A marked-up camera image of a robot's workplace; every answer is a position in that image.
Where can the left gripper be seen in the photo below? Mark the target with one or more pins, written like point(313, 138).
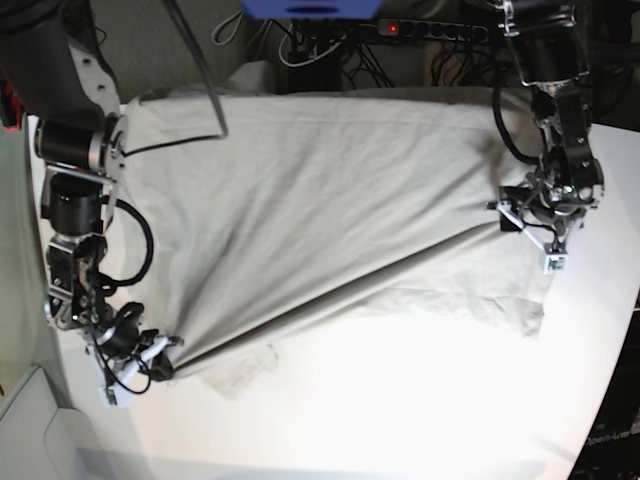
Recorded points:
point(547, 215)

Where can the red and blue tools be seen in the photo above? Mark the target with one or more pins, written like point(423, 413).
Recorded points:
point(11, 109)

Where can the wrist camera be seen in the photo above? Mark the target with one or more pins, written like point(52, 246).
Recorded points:
point(554, 262)
point(115, 396)

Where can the blue box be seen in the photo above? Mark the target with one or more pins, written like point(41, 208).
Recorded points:
point(312, 9)

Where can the white plastic bin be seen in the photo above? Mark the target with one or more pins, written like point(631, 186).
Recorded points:
point(41, 440)

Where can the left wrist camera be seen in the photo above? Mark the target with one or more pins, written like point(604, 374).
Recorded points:
point(554, 262)

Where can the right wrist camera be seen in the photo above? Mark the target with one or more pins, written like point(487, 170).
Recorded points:
point(115, 396)

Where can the white t-shirt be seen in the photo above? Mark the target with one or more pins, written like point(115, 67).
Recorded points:
point(323, 204)

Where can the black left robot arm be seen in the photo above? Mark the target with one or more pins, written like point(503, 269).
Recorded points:
point(565, 180)

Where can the white power strip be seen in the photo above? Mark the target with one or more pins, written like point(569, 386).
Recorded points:
point(428, 30)

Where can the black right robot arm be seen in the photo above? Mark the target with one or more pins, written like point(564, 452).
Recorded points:
point(52, 68)

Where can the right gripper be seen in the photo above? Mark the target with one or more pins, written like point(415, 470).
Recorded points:
point(129, 358)

